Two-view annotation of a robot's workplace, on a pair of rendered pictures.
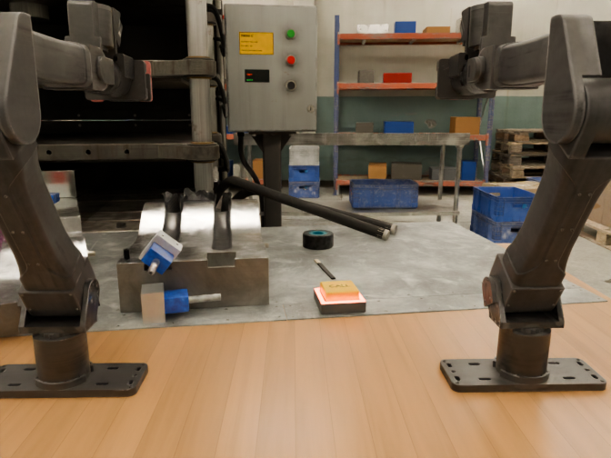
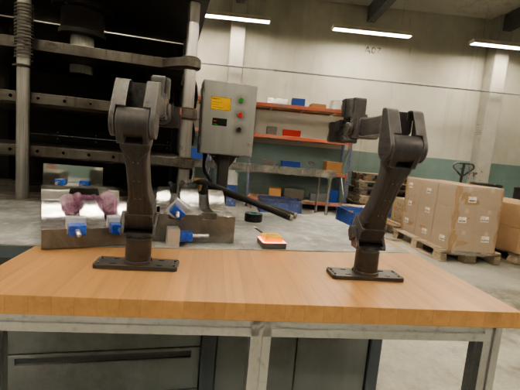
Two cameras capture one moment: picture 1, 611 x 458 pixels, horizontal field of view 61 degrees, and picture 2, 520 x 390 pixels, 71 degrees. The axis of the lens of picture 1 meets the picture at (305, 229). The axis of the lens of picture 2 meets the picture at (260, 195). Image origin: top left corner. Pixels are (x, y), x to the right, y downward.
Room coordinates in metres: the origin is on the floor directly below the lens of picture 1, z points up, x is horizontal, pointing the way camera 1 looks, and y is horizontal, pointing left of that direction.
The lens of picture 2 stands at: (-0.30, 0.12, 1.11)
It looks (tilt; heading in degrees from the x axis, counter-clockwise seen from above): 7 degrees down; 354
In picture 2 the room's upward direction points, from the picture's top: 5 degrees clockwise
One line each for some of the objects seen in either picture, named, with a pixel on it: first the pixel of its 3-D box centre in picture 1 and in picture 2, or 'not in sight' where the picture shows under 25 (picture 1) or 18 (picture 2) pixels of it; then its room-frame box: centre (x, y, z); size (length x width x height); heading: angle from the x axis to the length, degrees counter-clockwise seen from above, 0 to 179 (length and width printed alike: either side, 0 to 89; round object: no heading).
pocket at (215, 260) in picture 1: (221, 265); (209, 220); (0.89, 0.15, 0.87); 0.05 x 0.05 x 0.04; 8
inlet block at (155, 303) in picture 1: (182, 300); (188, 235); (0.83, 0.21, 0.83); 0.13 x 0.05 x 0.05; 105
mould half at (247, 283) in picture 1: (201, 237); (190, 208); (1.11, 0.23, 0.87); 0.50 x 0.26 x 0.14; 8
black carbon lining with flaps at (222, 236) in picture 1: (195, 217); (189, 196); (1.09, 0.24, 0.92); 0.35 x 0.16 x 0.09; 8
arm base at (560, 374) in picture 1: (522, 350); (366, 261); (0.63, -0.29, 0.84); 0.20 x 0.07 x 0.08; 91
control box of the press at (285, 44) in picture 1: (272, 224); (219, 211); (1.83, 0.12, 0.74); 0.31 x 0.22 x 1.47; 98
